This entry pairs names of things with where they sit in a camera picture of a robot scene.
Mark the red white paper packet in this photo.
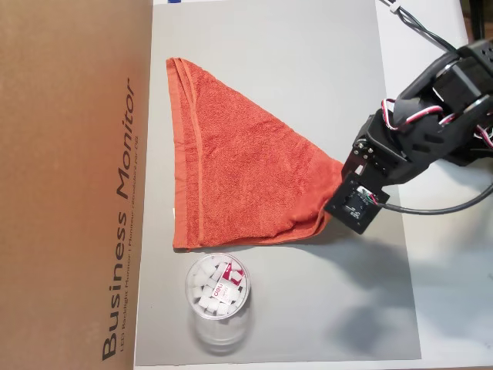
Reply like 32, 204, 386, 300
210, 261, 247, 305

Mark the brown cardboard monitor box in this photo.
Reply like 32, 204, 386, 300
0, 0, 155, 370

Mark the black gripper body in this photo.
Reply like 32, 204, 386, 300
352, 114, 444, 188

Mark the orange terry towel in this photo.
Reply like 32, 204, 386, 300
165, 56, 346, 254

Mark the black cable bundle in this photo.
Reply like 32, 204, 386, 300
377, 0, 461, 53

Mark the grey table mat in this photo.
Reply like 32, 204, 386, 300
134, 0, 423, 365

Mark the clear plastic jar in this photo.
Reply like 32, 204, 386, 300
183, 252, 253, 354

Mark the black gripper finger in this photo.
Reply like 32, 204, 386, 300
338, 147, 367, 187

